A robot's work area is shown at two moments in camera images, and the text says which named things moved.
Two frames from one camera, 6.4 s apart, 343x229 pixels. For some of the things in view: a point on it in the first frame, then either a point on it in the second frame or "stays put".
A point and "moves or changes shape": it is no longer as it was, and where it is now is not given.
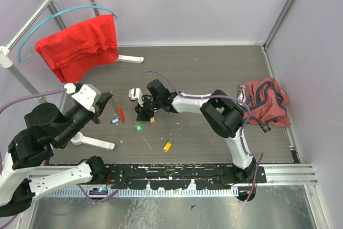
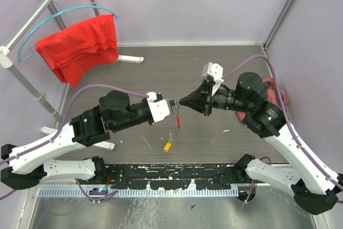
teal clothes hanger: x=55 y=13 stays put
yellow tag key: x=167 y=146 stays put
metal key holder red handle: x=121 y=115 moves or changes shape
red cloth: x=73 y=50 stays put
